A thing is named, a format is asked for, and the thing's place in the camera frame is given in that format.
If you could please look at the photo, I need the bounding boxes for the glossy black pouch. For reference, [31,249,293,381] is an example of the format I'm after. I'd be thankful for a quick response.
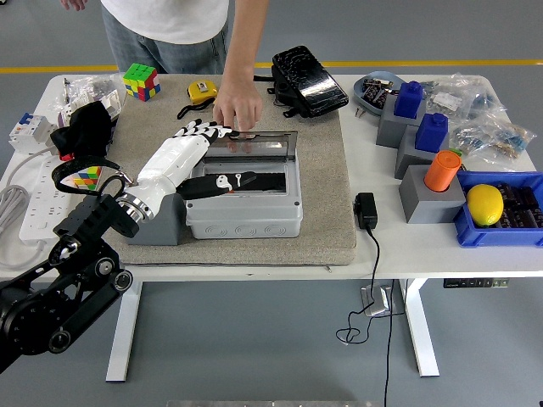
[253,45,350,119]

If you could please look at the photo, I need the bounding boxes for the white circuit breaker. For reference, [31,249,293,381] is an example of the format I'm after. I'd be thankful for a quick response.
[8,112,59,153]

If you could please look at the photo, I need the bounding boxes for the clear bags of small parts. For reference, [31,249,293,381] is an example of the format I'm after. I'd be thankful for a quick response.
[53,74,129,125]

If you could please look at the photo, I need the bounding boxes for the black table control panel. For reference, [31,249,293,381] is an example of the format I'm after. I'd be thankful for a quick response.
[443,277,511,289]

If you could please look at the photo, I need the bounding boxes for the grey-brown mat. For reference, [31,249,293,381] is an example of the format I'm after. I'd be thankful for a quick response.
[79,74,358,267]

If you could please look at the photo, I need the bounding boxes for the yellow tape measure with strap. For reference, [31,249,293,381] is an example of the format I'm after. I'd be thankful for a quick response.
[176,80,219,120]

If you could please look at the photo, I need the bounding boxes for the rubik's cube white face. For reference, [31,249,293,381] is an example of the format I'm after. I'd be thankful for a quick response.
[72,165,103,190]

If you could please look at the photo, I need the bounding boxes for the black power adapter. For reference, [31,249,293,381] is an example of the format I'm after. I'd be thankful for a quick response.
[354,192,379,231]

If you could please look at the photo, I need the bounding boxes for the black capacitors heap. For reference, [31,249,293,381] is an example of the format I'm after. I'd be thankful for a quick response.
[491,181,543,230]

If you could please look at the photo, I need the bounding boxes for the black cloth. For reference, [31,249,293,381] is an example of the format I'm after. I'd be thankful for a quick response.
[49,100,118,164]

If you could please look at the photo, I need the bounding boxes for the clear bag of blue parts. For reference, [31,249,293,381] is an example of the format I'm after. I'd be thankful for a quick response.
[466,78,510,124]

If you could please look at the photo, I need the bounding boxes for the white table leg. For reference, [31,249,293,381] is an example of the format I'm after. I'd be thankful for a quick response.
[104,281,143,382]
[398,278,440,378]

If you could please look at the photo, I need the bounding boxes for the smoky transparent box lid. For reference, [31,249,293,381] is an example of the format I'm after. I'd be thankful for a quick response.
[199,130,299,161]

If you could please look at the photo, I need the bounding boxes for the person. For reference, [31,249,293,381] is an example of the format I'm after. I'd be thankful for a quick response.
[99,0,232,75]

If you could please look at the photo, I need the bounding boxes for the rubik's cube green face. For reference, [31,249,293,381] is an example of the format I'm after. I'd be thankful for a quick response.
[123,63,162,103]

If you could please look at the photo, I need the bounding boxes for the blue plastic bin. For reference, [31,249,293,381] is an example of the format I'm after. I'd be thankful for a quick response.
[452,170,543,249]

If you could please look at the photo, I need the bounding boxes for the clear bag white label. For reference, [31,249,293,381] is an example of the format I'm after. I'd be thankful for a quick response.
[425,74,479,122]

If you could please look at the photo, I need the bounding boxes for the black floor cable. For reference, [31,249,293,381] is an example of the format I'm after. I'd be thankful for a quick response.
[383,278,395,407]

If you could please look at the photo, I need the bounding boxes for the white power strip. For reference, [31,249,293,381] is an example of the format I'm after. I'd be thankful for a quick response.
[20,159,80,243]

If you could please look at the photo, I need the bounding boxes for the white power strip cable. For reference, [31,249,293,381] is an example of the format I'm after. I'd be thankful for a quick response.
[0,146,59,270]

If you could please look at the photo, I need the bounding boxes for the blue-grey dish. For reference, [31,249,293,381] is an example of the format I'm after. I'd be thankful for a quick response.
[353,70,411,116]

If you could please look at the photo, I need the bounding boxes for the person's left hand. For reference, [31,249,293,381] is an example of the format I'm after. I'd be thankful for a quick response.
[211,82,264,133]

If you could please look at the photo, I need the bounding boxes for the blue block battery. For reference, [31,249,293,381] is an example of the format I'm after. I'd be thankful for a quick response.
[394,81,427,119]
[414,112,451,153]

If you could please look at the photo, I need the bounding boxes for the grey electrical junction box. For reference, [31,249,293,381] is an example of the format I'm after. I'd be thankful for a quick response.
[186,130,305,239]

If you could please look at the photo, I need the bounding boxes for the silver metal bracket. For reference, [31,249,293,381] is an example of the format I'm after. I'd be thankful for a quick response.
[360,284,394,318]

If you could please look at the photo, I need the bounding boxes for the grey holder block round hole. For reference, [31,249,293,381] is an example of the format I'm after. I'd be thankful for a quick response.
[126,192,188,246]

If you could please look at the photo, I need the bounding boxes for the clear bag of resistors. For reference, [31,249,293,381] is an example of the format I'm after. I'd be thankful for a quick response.
[450,114,538,161]

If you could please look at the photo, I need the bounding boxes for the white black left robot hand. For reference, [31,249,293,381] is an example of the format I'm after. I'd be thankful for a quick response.
[136,120,258,213]

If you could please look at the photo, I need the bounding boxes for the yellow lemon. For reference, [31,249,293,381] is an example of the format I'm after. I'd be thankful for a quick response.
[467,184,506,227]

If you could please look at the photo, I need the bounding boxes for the thin black adapter cord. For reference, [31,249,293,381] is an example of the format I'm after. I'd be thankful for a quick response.
[336,227,408,345]

